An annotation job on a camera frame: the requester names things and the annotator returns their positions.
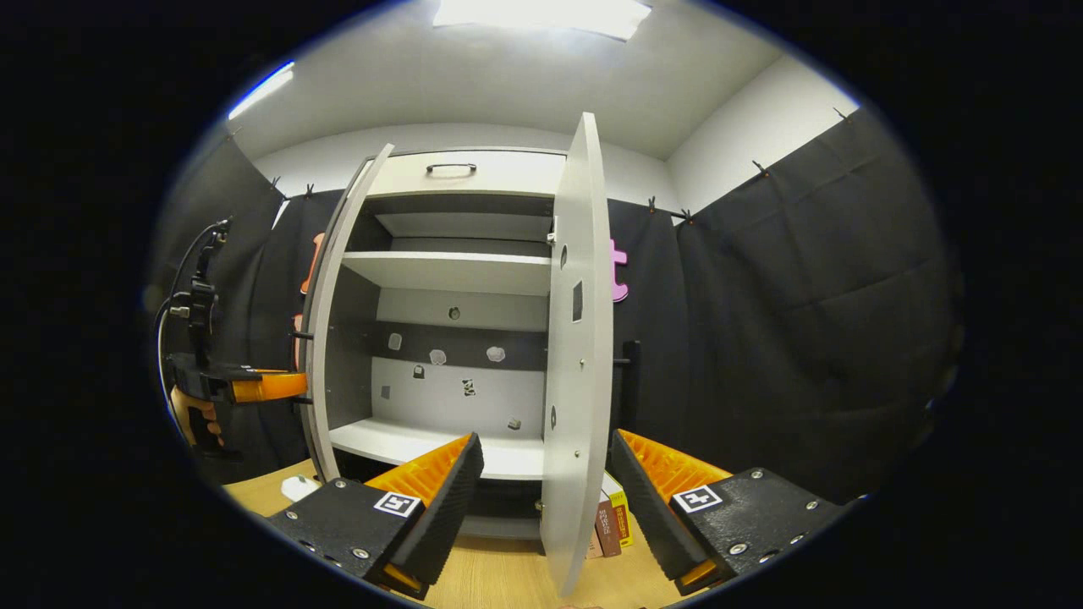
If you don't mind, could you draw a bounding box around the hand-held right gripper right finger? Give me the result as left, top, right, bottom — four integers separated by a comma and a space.
609, 429, 868, 597

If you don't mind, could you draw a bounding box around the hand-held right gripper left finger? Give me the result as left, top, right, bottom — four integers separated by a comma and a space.
267, 431, 486, 600

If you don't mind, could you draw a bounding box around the camera-sticker shoe cabinet door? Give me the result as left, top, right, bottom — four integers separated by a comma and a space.
288, 144, 396, 483

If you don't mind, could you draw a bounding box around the headphone-sticker shoe cabinet door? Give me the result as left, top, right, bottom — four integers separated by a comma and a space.
540, 112, 641, 597

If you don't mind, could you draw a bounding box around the white double-door shoe cabinet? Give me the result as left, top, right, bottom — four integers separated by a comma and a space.
326, 148, 568, 542

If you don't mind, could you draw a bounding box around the small white yellow box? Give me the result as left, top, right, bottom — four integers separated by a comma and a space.
601, 472, 634, 546

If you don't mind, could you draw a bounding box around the black backdrop cloth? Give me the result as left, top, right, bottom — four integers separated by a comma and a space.
148, 106, 961, 508

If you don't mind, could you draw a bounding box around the narrow ceiling light strip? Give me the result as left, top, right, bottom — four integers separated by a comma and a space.
227, 61, 295, 121

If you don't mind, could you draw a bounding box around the wide ceiling light panel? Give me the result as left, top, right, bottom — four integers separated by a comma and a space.
432, 0, 652, 41

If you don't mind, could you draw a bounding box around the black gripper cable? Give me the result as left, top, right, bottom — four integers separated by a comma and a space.
155, 222, 225, 424

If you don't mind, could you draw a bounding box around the white cabinet drawer black handle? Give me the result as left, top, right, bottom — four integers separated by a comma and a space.
366, 151, 568, 200

